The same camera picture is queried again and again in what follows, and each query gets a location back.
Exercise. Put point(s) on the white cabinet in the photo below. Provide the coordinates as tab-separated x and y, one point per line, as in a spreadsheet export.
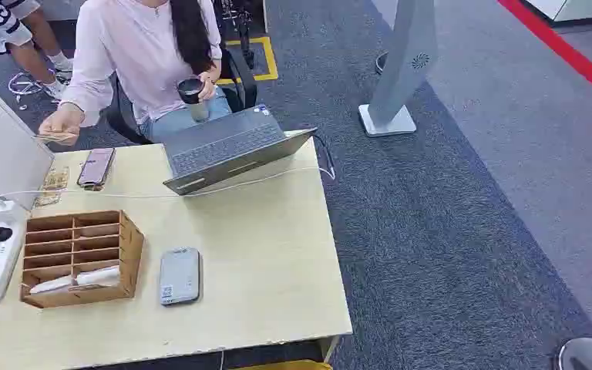
572	9

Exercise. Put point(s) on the black office chair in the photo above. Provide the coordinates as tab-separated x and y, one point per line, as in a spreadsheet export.
240	81

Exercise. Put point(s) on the black tripod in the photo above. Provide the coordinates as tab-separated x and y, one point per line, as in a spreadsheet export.
246	41

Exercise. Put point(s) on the seated person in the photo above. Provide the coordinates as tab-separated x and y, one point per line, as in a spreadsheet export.
132	51

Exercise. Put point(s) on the stack of beige cards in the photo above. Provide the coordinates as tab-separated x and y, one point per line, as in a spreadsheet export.
55	137

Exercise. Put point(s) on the white card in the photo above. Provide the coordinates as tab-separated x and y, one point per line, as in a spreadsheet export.
51	285
98	276

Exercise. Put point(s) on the white charger plug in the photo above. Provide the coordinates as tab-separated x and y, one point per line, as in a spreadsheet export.
1	207

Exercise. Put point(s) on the person's right hand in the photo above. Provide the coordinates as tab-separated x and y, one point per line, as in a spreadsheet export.
63	121

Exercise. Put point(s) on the pale desk leg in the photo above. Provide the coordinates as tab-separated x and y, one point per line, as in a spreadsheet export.
329	348

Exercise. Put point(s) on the wooden card box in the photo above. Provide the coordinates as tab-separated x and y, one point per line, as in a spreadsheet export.
130	255

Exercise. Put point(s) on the black and steel tumbler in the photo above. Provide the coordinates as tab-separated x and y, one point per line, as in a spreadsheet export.
192	94

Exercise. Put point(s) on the person's left hand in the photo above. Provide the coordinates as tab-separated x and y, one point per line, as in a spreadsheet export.
207	86

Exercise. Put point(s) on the yellow object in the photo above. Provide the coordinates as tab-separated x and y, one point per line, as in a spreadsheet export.
286	365

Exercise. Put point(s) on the beige patterned card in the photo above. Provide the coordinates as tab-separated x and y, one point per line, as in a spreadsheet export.
47	199
56	179

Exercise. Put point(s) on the white monitor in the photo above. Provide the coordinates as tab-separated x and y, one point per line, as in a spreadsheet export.
5	148

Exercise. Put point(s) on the smartphone with brown case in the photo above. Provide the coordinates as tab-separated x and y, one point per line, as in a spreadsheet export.
96	167

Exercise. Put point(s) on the black round base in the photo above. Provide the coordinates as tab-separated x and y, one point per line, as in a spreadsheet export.
379	62

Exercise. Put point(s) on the yellow floor tape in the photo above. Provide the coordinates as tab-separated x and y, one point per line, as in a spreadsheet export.
270	58

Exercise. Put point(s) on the grey floor stand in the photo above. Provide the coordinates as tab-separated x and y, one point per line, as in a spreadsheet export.
403	66

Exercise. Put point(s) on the red floor tape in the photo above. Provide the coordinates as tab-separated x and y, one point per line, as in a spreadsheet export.
564	50

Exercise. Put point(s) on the grey laptop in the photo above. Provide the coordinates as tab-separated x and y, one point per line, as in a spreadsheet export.
224	145

